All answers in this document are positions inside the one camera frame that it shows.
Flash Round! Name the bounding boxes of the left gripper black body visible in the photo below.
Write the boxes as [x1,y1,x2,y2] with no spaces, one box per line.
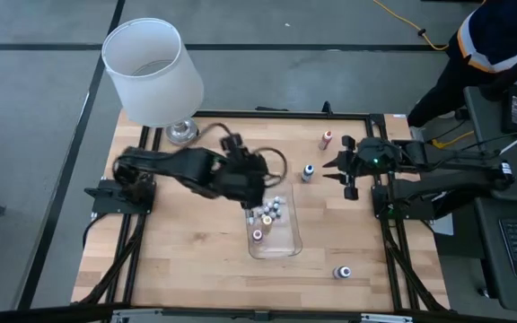
[213,133,269,210]

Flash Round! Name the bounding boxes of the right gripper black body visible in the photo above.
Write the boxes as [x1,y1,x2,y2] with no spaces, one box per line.
[341,135,406,201]

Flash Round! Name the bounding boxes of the tall red squeeze bottle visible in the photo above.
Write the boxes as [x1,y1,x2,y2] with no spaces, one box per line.
[318,130,334,152]

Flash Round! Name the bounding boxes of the clear plastic bin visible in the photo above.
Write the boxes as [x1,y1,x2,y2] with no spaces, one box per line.
[243,178,303,260]

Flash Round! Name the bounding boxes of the white paper sheet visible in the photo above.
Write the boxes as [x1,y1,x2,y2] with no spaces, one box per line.
[432,214,455,238]

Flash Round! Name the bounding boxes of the grey side desk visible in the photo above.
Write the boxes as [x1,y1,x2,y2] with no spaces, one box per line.
[437,84,517,323]

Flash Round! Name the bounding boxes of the table lamp white shade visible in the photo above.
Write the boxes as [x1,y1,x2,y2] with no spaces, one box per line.
[101,17,205,148]

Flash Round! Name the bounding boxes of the aluminium crossbar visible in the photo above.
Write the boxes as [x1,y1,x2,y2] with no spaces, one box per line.
[110,307,415,323]

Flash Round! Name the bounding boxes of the person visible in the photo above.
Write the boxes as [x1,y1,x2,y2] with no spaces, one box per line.
[407,0,517,141]

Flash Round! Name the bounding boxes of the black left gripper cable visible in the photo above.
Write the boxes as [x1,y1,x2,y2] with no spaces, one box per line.
[195,122,289,186]

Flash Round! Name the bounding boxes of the yellow cable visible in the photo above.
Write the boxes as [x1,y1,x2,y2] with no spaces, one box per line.
[432,129,476,149]
[372,0,451,51]

